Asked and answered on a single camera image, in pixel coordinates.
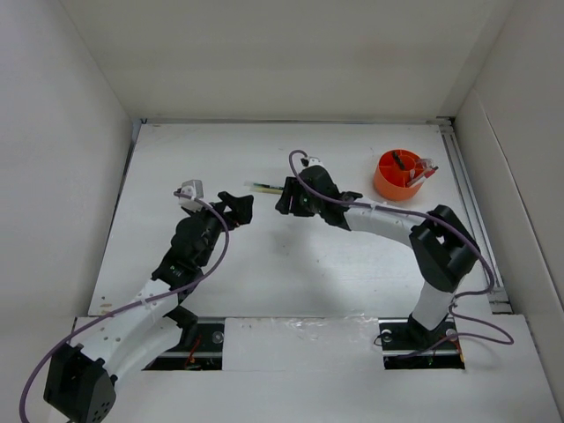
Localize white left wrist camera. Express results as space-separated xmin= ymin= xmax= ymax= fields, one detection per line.
xmin=173 ymin=179 xmax=204 ymax=212

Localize aluminium rail right side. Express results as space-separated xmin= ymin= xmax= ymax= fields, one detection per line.
xmin=436 ymin=118 xmax=514 ymax=315

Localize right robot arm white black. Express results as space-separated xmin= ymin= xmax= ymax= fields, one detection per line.
xmin=275 ymin=165 xmax=479 ymax=349

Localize white marker red cap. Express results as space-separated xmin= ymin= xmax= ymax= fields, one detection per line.
xmin=406 ymin=167 xmax=438 ymax=188

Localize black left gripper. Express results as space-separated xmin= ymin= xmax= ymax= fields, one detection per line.
xmin=185 ymin=192 xmax=251 ymax=267

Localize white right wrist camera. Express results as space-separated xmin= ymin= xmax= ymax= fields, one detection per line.
xmin=300 ymin=155 xmax=325 ymax=169

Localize black handled scissors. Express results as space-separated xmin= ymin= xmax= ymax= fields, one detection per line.
xmin=392 ymin=151 xmax=405 ymax=171

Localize green yellow highlighter pen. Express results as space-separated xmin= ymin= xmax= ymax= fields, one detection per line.
xmin=244 ymin=181 xmax=284 ymax=195

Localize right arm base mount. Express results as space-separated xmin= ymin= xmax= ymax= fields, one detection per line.
xmin=373 ymin=317 xmax=465 ymax=370

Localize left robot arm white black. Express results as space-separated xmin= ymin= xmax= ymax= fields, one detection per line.
xmin=43 ymin=189 xmax=254 ymax=422

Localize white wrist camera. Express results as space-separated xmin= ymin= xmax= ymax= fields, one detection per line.
xmin=173 ymin=179 xmax=204 ymax=212
xmin=300 ymin=155 xmax=325 ymax=169

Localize orange round divided container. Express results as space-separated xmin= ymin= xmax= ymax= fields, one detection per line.
xmin=373 ymin=149 xmax=423 ymax=202

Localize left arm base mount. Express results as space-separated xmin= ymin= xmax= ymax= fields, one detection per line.
xmin=145 ymin=306 xmax=226 ymax=371

